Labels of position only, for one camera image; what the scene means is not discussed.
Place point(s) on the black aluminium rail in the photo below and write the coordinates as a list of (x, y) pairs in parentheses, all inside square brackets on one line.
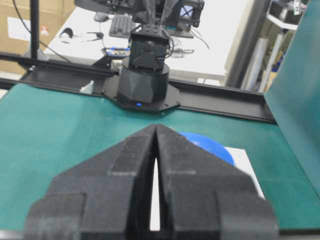
[(70, 77)]

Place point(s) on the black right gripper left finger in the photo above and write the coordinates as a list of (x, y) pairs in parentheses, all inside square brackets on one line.
[(102, 198)]

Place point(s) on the black vertical pole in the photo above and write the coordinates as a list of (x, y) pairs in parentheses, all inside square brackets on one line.
[(34, 51)]

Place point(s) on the cardboard box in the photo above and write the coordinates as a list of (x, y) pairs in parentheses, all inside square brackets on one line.
[(15, 23)]

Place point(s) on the white desk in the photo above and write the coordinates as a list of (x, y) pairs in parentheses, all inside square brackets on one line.
[(192, 36)]

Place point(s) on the green table cloth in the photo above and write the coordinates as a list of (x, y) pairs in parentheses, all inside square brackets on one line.
[(44, 132)]

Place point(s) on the white board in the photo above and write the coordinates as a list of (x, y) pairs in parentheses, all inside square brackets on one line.
[(241, 161)]

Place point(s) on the blue gear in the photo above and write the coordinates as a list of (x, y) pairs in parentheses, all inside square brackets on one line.
[(209, 145)]

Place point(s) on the black keyboard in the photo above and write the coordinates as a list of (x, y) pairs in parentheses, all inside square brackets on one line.
[(121, 26)]

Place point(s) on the green backdrop panel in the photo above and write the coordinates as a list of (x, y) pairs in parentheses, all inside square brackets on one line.
[(294, 96)]

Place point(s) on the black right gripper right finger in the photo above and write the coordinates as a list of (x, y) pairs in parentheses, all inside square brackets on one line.
[(207, 198)]

